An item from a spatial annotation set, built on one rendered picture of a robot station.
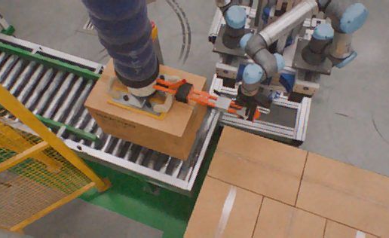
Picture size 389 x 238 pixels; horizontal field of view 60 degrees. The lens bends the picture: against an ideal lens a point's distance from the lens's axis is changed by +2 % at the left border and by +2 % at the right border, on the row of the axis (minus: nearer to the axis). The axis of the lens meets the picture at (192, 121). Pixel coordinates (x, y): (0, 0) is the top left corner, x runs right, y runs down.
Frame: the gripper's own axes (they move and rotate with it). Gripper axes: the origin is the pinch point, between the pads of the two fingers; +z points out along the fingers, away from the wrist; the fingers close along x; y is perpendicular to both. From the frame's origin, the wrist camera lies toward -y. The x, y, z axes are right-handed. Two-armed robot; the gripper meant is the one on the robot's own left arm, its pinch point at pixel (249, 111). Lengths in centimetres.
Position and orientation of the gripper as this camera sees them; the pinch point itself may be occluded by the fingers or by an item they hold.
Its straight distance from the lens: 170.5
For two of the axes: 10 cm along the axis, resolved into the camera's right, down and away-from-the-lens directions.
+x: -3.5, 8.5, -3.9
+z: 0.5, 4.3, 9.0
